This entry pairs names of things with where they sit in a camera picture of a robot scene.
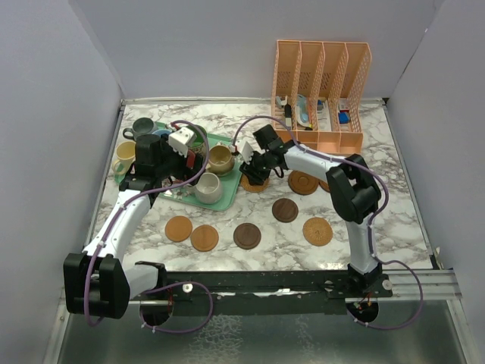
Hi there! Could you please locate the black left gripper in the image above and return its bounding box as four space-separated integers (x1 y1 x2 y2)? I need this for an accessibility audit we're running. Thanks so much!
156 133 205 185

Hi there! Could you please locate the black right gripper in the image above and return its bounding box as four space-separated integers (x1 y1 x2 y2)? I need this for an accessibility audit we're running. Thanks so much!
239 150 272 186

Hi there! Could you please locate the grooved brown wooden coaster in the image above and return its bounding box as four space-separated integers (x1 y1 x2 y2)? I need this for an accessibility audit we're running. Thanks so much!
288 171 319 196

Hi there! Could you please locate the dark walnut coaster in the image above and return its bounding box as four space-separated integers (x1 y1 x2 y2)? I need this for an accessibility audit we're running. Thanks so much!
272 198 299 223
233 223 261 249

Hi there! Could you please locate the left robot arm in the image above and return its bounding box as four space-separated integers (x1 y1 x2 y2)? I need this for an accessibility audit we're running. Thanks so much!
63 127 202 319

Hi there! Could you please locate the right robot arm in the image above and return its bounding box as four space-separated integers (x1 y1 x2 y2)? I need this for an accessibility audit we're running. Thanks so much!
231 125 382 297

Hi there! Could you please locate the light orange wooden coaster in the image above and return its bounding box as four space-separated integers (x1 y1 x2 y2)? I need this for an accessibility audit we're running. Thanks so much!
164 215 192 242

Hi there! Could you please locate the pink red mug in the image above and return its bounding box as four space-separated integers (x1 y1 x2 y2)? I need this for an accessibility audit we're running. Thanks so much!
186 150 204 173

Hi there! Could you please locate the green floral tray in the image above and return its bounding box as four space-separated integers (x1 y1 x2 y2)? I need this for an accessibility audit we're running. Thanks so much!
116 133 242 211

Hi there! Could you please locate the green floral mug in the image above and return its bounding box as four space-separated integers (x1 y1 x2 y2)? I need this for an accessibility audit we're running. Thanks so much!
188 124 207 158

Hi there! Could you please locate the light blue mug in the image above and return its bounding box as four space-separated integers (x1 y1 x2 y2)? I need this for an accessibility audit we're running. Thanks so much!
152 129 172 137

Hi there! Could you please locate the beige ceramic mug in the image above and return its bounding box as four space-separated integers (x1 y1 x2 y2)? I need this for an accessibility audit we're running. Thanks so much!
206 145 235 176

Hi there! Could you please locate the grey white mug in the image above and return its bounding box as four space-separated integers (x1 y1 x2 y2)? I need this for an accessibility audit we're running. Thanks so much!
185 172 223 205

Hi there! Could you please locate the pale yellow mug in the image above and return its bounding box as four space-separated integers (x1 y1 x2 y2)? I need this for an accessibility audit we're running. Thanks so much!
111 140 136 175

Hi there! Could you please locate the dark grey mug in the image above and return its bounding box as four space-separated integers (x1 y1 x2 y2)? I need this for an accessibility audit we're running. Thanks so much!
122 118 158 141

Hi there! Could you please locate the peach plastic desk organizer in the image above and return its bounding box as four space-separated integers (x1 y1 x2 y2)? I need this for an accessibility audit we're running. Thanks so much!
271 40 372 155

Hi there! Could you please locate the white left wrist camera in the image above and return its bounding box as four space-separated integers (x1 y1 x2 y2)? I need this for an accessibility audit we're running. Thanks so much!
168 127 196 157

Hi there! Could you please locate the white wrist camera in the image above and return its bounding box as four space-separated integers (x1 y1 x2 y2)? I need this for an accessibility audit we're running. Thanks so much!
168 127 196 157
237 140 254 164

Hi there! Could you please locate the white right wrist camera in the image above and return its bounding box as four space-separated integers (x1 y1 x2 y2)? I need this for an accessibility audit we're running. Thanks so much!
237 140 254 164

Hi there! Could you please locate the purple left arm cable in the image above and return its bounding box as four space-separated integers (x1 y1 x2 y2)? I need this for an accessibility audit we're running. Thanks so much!
85 119 215 334

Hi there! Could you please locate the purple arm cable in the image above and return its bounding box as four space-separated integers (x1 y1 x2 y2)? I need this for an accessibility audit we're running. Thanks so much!
233 115 424 330
85 119 215 334

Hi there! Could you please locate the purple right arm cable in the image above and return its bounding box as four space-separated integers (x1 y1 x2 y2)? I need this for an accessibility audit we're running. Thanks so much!
233 115 424 330

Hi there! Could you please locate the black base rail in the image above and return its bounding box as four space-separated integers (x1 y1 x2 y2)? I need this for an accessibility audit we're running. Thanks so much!
131 270 392 316

